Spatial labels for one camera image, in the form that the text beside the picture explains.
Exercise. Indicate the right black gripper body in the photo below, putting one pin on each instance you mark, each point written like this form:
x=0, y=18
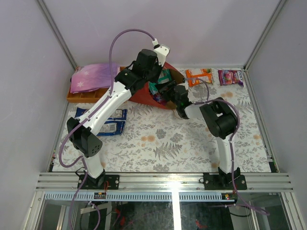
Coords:
x=170, y=96

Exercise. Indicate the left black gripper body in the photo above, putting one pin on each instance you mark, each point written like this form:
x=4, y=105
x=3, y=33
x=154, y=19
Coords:
x=156, y=71

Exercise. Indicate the green snack packet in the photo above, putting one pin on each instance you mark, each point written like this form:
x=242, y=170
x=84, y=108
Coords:
x=165, y=76

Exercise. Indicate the red paper bag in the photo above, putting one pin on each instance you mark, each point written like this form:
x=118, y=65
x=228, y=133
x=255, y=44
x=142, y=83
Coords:
x=149, y=94

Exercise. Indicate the orange Fox's candy bag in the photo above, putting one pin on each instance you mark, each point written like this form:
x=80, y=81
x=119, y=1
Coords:
x=196, y=76

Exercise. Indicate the white Fox's candy bag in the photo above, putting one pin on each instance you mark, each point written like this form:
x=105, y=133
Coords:
x=229, y=77

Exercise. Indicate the blue Doritos chip bag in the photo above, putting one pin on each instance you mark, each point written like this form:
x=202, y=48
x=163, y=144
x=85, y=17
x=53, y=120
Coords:
x=115, y=124

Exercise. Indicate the teal candy bag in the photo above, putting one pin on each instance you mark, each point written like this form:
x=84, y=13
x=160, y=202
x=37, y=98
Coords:
x=152, y=88

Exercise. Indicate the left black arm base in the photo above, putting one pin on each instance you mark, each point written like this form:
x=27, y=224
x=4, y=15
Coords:
x=104, y=181

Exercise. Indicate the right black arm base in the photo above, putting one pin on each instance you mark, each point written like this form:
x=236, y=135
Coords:
x=223, y=181

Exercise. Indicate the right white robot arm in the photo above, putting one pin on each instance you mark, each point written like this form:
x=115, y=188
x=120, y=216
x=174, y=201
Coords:
x=220, y=116

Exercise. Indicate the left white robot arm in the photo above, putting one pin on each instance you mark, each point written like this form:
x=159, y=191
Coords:
x=84, y=129

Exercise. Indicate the floral table mat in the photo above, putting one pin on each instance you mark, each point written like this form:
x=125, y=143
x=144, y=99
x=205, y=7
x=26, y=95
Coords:
x=158, y=140

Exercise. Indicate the orange wooden tray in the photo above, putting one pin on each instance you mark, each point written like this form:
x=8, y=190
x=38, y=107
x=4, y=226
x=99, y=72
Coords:
x=86, y=97

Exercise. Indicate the purple plastic package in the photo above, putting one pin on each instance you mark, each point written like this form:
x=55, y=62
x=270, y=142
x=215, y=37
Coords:
x=93, y=77

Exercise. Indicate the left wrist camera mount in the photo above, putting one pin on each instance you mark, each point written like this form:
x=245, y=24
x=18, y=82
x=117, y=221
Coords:
x=161, y=50

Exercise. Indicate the aluminium front rail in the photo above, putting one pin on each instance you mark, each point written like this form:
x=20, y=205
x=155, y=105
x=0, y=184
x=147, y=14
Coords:
x=162, y=182

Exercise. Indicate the blue white cable duct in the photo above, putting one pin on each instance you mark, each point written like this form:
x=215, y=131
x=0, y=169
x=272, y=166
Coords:
x=138, y=196

